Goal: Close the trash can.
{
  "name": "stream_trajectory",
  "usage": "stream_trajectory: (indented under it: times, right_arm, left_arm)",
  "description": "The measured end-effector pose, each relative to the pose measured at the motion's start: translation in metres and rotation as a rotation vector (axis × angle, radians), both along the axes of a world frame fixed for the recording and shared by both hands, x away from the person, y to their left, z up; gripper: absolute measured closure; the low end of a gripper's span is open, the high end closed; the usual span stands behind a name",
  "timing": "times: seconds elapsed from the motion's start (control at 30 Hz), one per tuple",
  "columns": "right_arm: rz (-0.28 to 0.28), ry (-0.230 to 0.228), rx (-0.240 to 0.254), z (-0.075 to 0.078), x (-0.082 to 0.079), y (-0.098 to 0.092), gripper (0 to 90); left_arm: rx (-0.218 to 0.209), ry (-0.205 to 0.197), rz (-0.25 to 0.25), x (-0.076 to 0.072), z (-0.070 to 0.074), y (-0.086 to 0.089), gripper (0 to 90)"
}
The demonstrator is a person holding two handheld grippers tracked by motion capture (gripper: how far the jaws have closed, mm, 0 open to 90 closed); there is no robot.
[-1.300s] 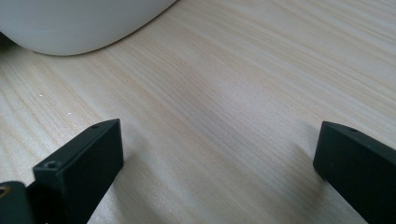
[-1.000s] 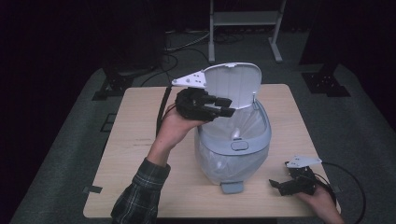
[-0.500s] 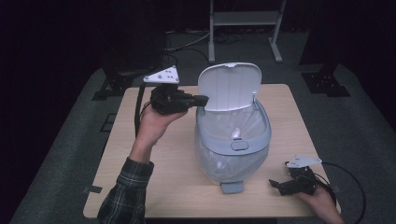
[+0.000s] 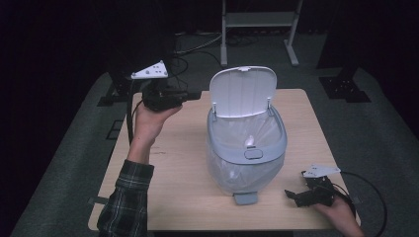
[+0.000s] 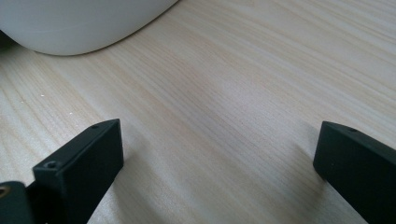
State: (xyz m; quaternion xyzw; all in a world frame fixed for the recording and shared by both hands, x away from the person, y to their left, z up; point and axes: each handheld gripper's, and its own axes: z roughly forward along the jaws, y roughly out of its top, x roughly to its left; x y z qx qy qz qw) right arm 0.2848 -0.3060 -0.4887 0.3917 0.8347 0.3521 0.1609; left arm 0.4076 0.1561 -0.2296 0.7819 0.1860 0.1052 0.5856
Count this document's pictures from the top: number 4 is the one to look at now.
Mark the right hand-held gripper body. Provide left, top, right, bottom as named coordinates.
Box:
left=301, top=164, right=341, bottom=207

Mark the grey and white pedal bin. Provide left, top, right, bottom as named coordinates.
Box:
left=206, top=65, right=289, bottom=206

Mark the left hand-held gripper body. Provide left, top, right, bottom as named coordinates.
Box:
left=130, top=59, right=186, bottom=112

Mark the person's right hand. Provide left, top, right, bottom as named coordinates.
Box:
left=312, top=197, right=359, bottom=228

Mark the white floor cable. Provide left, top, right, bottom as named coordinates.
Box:
left=173, top=32, right=223, bottom=55

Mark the white metal stand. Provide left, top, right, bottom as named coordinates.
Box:
left=219, top=0, right=304, bottom=68

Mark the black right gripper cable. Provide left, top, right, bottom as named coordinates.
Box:
left=332, top=171, right=388, bottom=237

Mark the clear plastic bin liner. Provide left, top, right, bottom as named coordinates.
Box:
left=207, top=112, right=287, bottom=198

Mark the black floor cable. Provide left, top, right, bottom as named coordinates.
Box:
left=164, top=49, right=234, bottom=93

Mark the person's left hand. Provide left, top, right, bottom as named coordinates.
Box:
left=132, top=102, right=183, bottom=143

